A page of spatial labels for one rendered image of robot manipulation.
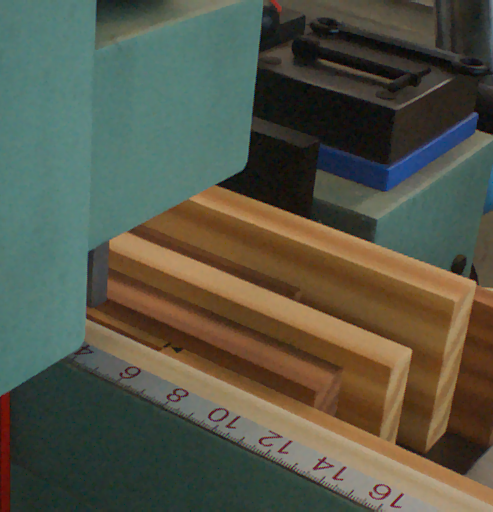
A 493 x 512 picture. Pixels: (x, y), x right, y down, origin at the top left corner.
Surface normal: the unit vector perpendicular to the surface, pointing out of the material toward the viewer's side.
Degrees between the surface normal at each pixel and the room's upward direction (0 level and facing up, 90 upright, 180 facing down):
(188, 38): 90
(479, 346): 90
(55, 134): 90
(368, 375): 90
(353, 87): 0
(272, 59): 0
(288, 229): 0
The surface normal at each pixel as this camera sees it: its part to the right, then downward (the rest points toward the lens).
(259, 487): -0.55, 0.35
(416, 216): 0.83, 0.33
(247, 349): 0.09, -0.88
